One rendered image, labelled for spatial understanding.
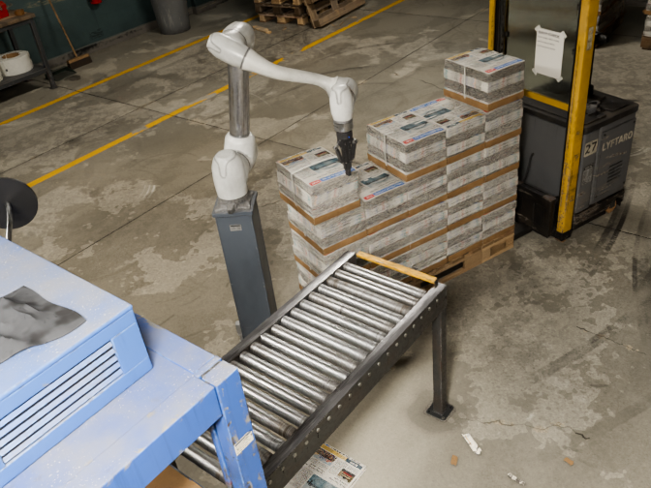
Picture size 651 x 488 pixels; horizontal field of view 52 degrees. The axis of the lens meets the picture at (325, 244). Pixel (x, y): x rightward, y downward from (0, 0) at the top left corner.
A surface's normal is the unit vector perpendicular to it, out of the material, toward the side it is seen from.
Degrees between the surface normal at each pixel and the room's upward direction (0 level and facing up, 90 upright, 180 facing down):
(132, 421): 0
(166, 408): 0
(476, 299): 0
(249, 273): 90
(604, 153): 90
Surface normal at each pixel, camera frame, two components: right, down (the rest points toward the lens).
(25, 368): -0.11, -0.82
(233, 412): 0.79, 0.28
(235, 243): -0.03, 0.56
